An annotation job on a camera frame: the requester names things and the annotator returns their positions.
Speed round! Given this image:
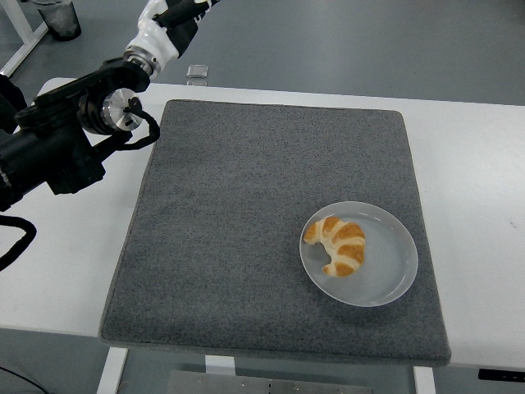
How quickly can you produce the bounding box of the white table leg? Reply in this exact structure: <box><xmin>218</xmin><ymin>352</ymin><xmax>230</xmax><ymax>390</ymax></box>
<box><xmin>413</xmin><ymin>365</ymin><xmax>436</xmax><ymax>394</ymax></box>
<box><xmin>96</xmin><ymin>346</ymin><xmax>129</xmax><ymax>394</ymax></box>
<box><xmin>203</xmin><ymin>355</ymin><xmax>235</xmax><ymax>375</ymax></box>

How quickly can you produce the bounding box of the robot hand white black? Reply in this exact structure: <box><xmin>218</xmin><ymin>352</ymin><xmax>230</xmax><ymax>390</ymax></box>
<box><xmin>126</xmin><ymin>0</ymin><xmax>222</xmax><ymax>63</ymax></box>

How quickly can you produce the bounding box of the grey felt mat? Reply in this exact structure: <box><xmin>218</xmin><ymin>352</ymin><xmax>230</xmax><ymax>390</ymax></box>
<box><xmin>98</xmin><ymin>98</ymin><xmax>452</xmax><ymax>368</ymax></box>

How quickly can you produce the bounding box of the dark waste bin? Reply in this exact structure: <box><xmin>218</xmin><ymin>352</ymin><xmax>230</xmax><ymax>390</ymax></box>
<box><xmin>34</xmin><ymin>0</ymin><xmax>82</xmax><ymax>41</ymax></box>

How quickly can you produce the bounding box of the black padded object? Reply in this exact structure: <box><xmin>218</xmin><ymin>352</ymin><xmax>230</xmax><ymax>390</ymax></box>
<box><xmin>0</xmin><ymin>73</ymin><xmax>25</xmax><ymax>133</ymax></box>

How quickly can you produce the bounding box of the grey metal plate with screws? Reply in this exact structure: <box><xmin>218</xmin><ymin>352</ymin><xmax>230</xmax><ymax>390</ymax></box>
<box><xmin>166</xmin><ymin>370</ymin><xmax>372</xmax><ymax>394</ymax></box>

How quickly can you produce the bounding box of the black floor cable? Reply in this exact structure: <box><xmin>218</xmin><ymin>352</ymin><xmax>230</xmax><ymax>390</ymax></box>
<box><xmin>0</xmin><ymin>364</ymin><xmax>42</xmax><ymax>394</ymax></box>

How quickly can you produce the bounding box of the black table control panel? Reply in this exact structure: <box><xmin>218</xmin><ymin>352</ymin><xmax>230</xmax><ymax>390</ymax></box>
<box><xmin>477</xmin><ymin>368</ymin><xmax>525</xmax><ymax>381</ymax></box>

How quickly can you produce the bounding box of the white desk frame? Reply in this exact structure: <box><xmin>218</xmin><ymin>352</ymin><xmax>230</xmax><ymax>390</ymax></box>
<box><xmin>0</xmin><ymin>0</ymin><xmax>49</xmax><ymax>79</ymax></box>

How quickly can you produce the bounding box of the croissant bread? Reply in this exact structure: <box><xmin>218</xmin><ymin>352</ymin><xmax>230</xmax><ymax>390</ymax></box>
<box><xmin>304</xmin><ymin>215</ymin><xmax>367</xmax><ymax>278</ymax></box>

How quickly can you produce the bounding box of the grey round plate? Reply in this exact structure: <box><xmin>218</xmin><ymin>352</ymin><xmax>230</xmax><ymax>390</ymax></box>
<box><xmin>299</xmin><ymin>200</ymin><xmax>419</xmax><ymax>308</ymax></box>

